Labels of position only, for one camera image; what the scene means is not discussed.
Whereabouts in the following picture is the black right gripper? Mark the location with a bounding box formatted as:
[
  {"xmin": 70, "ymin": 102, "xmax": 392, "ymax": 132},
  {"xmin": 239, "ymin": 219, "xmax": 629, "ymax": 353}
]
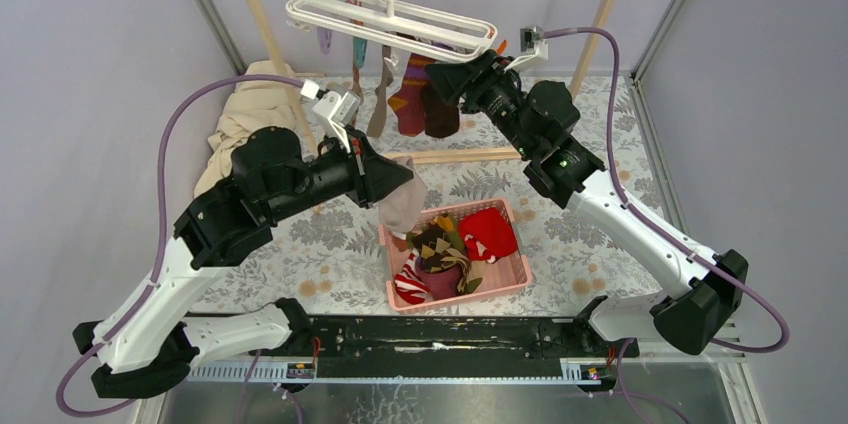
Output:
[{"xmin": 423, "ymin": 49, "xmax": 536, "ymax": 159}]

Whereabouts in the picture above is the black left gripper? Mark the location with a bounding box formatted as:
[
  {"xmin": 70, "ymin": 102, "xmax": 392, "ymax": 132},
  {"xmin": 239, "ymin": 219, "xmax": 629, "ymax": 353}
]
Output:
[{"xmin": 264, "ymin": 123, "xmax": 413, "ymax": 221}]

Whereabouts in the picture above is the argyle brown sock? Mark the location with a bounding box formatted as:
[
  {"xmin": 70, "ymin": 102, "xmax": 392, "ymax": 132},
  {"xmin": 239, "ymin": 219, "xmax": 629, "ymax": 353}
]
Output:
[{"xmin": 406, "ymin": 213, "xmax": 483, "ymax": 297}]

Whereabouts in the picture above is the red white santa sock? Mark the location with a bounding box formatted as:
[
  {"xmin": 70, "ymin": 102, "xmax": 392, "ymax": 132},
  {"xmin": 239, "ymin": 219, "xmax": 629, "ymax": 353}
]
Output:
[{"xmin": 393, "ymin": 250, "xmax": 430, "ymax": 305}]

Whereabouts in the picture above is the magenta yellow sock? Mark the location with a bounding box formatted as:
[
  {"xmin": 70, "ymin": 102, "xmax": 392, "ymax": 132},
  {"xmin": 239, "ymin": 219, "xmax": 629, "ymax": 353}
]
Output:
[
  {"xmin": 387, "ymin": 53, "xmax": 435, "ymax": 137},
  {"xmin": 420, "ymin": 266, "xmax": 462, "ymax": 300}
]

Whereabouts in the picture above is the red bear sock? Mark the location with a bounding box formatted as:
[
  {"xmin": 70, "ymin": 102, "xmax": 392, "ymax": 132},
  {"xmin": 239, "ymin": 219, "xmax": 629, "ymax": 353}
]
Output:
[{"xmin": 459, "ymin": 208, "xmax": 518, "ymax": 263}]

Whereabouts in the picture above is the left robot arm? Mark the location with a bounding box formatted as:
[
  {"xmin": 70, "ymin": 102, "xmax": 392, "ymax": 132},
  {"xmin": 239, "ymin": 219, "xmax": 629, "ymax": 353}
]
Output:
[{"xmin": 73, "ymin": 126, "xmax": 414, "ymax": 399}]

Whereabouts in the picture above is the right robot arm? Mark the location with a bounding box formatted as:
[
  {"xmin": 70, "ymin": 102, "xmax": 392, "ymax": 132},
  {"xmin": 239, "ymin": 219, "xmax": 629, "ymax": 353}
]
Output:
[{"xmin": 425, "ymin": 51, "xmax": 741, "ymax": 356}]

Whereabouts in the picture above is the white sock hanger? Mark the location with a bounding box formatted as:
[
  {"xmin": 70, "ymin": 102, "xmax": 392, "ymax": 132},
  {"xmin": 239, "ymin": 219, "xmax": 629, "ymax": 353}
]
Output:
[{"xmin": 286, "ymin": 0, "xmax": 498, "ymax": 63}]

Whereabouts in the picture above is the dark brown sock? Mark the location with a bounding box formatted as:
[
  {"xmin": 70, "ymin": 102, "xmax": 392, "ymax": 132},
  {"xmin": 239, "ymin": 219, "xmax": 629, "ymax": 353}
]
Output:
[{"xmin": 420, "ymin": 84, "xmax": 460, "ymax": 139}]

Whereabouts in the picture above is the cream patterned sock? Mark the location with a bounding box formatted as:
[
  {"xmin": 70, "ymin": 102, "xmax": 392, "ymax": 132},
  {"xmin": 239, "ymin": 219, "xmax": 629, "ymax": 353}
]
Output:
[{"xmin": 347, "ymin": 0, "xmax": 367, "ymax": 127}]

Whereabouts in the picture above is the teal clothes peg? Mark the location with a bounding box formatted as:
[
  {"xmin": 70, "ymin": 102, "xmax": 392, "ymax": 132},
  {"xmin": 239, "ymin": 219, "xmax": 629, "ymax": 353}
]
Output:
[{"xmin": 352, "ymin": 37, "xmax": 368, "ymax": 69}]

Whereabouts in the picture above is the lilac clothes peg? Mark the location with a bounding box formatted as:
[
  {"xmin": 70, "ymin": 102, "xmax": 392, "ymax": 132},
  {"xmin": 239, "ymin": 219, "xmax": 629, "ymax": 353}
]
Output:
[{"xmin": 316, "ymin": 27, "xmax": 333, "ymax": 55}]

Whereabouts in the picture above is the beige cloth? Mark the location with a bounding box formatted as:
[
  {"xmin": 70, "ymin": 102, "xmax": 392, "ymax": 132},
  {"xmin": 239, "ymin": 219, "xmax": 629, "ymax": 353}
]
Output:
[{"xmin": 193, "ymin": 81, "xmax": 301, "ymax": 197}]

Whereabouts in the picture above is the pink plastic basket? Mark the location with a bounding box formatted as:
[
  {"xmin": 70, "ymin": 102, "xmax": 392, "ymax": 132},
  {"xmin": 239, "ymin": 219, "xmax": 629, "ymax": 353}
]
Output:
[{"xmin": 379, "ymin": 198, "xmax": 533, "ymax": 313}]

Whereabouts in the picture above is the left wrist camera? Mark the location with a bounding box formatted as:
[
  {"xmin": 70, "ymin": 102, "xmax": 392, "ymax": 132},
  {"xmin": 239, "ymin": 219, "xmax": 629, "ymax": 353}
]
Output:
[{"xmin": 300, "ymin": 79, "xmax": 362, "ymax": 153}]

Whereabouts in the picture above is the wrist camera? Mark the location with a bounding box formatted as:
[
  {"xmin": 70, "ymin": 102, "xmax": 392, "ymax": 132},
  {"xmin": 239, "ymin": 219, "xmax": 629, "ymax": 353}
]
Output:
[
  {"xmin": 300, "ymin": 79, "xmax": 362, "ymax": 153},
  {"xmin": 506, "ymin": 26, "xmax": 548, "ymax": 73}
]

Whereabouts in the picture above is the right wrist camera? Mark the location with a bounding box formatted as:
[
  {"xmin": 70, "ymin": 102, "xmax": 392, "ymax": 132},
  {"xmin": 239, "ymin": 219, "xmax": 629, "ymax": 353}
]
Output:
[{"xmin": 506, "ymin": 26, "xmax": 548, "ymax": 73}]

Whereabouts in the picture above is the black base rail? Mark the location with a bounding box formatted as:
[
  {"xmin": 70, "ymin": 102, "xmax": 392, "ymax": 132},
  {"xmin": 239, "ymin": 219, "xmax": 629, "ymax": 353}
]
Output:
[{"xmin": 261, "ymin": 315, "xmax": 639, "ymax": 380}]

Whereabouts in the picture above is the wooden clothes rack frame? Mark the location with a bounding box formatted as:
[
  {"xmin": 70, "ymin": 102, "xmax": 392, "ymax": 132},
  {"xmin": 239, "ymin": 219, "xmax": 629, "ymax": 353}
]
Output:
[{"xmin": 223, "ymin": 0, "xmax": 641, "ymax": 167}]

